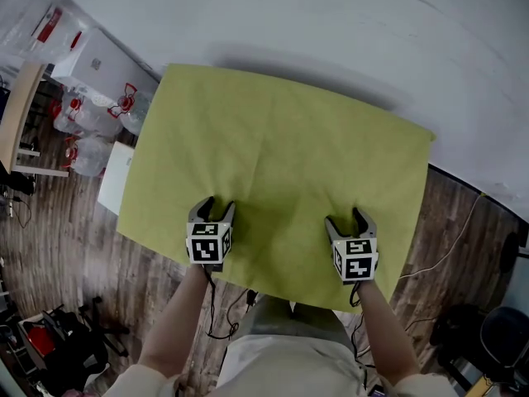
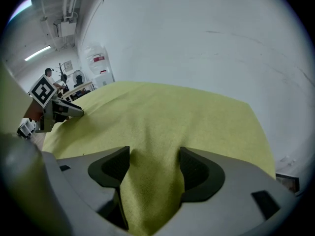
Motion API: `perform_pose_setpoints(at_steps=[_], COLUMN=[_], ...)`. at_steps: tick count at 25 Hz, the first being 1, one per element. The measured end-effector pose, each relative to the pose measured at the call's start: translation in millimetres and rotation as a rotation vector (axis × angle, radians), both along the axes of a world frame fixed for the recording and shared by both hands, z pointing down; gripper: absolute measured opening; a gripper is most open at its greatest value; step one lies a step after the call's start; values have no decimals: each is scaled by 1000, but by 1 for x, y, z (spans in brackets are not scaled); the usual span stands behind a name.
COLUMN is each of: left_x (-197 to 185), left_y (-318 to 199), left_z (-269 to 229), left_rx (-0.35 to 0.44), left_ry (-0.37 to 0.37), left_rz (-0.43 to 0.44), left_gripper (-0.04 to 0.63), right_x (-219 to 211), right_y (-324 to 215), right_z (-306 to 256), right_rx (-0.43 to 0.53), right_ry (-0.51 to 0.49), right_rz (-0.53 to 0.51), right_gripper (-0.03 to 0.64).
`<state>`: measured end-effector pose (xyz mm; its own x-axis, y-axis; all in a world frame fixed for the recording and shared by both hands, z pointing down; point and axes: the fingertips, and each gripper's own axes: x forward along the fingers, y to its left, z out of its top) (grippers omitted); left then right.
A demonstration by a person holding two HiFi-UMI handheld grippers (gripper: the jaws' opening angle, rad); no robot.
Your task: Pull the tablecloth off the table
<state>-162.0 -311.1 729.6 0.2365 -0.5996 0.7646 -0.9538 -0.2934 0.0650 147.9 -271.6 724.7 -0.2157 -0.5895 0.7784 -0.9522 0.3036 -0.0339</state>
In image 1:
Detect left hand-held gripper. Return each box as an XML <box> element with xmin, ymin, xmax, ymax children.
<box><xmin>185</xmin><ymin>196</ymin><xmax>237</xmax><ymax>274</ymax></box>

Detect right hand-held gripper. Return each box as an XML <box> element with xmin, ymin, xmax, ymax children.
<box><xmin>324</xmin><ymin>207</ymin><xmax>380</xmax><ymax>286</ymax></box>

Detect green tablecloth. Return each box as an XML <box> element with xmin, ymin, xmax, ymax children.
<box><xmin>117</xmin><ymin>63</ymin><xmax>437</xmax><ymax>314</ymax></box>

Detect person's left forearm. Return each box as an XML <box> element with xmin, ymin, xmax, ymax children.
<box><xmin>137</xmin><ymin>264</ymin><xmax>211</xmax><ymax>379</ymax></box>

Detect person's right forearm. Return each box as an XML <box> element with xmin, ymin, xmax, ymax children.
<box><xmin>356</xmin><ymin>280</ymin><xmax>422</xmax><ymax>387</ymax></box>

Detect white flat box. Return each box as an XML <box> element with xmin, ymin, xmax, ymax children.
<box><xmin>97</xmin><ymin>140</ymin><xmax>136</xmax><ymax>217</ymax></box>

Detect person's grey trousers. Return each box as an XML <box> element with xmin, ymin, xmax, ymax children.
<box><xmin>233</xmin><ymin>294</ymin><xmax>357</xmax><ymax>352</ymax></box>

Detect person's beige shirt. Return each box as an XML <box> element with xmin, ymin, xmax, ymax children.
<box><xmin>102</xmin><ymin>332</ymin><xmax>458</xmax><ymax>397</ymax></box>

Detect black round stand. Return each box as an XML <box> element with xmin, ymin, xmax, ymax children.
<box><xmin>497</xmin><ymin>230</ymin><xmax>529</xmax><ymax>275</ymax></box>

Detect black tripod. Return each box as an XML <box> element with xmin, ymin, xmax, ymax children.
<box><xmin>41</xmin><ymin>294</ymin><xmax>131</xmax><ymax>390</ymax></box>

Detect large white carton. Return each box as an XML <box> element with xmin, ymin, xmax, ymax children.
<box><xmin>50</xmin><ymin>26</ymin><xmax>161</xmax><ymax>99</ymax></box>

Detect black office chair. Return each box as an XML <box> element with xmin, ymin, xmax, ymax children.
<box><xmin>428</xmin><ymin>303</ymin><xmax>529</xmax><ymax>393</ymax></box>

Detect box with red contents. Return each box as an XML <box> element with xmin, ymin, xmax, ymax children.
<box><xmin>17</xmin><ymin>311</ymin><xmax>58</xmax><ymax>370</ymax></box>

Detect light wooden side desk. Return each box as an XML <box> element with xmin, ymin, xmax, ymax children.
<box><xmin>0</xmin><ymin>61</ymin><xmax>70</xmax><ymax>179</ymax></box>

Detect clear plastic bag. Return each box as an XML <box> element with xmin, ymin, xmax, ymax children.
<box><xmin>0</xmin><ymin>0</ymin><xmax>91</xmax><ymax>65</ymax></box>

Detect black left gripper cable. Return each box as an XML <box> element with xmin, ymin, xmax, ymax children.
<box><xmin>201</xmin><ymin>265</ymin><xmax>249</xmax><ymax>342</ymax></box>

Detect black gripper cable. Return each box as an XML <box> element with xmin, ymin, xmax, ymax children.
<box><xmin>348</xmin><ymin>282</ymin><xmax>378</xmax><ymax>390</ymax></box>
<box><xmin>201</xmin><ymin>265</ymin><xmax>249</xmax><ymax>342</ymax></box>

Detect white floor cable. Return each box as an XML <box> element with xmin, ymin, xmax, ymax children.
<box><xmin>398</xmin><ymin>194</ymin><xmax>485</xmax><ymax>281</ymax></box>

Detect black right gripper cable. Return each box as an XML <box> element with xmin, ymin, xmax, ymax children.
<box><xmin>348</xmin><ymin>282</ymin><xmax>378</xmax><ymax>390</ymax></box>

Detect clear water jug red handle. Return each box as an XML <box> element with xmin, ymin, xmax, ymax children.
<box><xmin>51</xmin><ymin>92</ymin><xmax>91</xmax><ymax>135</ymax></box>
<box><xmin>80</xmin><ymin>95</ymin><xmax>124</xmax><ymax>139</ymax></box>
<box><xmin>62</xmin><ymin>135</ymin><xmax>113</xmax><ymax>178</ymax></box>
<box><xmin>107</xmin><ymin>82</ymin><xmax>155</xmax><ymax>136</ymax></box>

